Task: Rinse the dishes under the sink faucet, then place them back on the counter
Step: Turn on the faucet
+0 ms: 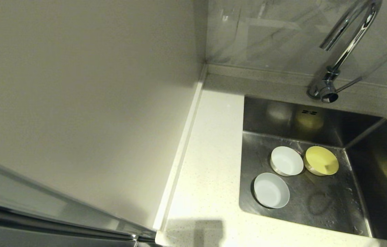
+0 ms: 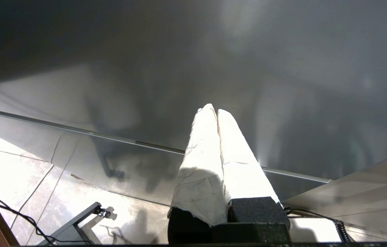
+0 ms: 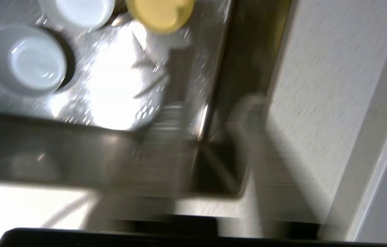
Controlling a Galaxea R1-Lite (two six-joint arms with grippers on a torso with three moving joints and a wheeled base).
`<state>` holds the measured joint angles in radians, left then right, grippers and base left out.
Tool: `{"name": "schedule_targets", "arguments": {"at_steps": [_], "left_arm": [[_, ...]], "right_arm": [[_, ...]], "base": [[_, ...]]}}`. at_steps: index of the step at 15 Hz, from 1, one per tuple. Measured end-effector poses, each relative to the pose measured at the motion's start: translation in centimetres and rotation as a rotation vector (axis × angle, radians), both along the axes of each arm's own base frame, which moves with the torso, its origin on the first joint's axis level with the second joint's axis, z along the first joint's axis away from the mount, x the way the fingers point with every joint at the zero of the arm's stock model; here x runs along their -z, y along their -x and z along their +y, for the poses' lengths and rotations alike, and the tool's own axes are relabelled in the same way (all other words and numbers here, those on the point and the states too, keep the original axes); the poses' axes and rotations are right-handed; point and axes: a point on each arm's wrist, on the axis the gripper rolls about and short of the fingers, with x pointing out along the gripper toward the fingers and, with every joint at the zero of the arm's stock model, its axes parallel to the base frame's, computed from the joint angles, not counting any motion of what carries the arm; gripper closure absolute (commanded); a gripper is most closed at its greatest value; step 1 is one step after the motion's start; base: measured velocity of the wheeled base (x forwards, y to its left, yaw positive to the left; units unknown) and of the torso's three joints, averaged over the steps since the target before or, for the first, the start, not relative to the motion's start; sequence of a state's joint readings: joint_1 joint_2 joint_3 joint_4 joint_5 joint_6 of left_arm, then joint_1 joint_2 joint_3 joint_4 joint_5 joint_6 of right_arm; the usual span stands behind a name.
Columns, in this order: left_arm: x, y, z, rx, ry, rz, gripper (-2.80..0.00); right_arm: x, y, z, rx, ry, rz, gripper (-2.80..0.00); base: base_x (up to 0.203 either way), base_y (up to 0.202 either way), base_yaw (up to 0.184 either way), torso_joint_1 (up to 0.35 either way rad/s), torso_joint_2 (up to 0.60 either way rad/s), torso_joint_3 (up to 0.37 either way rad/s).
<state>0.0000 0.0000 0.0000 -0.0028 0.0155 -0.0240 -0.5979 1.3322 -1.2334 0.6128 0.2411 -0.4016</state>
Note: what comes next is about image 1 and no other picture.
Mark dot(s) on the beige cabinet side panel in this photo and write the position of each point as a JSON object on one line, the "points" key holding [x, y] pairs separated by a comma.
{"points": [[76, 85]]}

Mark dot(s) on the stainless steel appliance front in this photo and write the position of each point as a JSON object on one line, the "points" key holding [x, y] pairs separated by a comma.
{"points": [[15, 187]]}

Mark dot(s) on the yellow plastic bowl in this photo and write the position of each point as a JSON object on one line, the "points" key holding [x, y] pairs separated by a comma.
{"points": [[322, 160]]}

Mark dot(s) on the stainless steel sink basin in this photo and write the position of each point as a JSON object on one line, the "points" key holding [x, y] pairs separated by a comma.
{"points": [[320, 206]]}

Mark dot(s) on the white plastic bowl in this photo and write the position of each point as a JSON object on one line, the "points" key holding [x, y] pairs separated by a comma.
{"points": [[286, 160]]}

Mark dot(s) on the chrome gooseneck kitchen faucet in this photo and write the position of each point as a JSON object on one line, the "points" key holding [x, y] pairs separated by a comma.
{"points": [[328, 85]]}

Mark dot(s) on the pale blue plastic bowl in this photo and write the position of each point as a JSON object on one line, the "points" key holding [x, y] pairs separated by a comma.
{"points": [[271, 190]]}

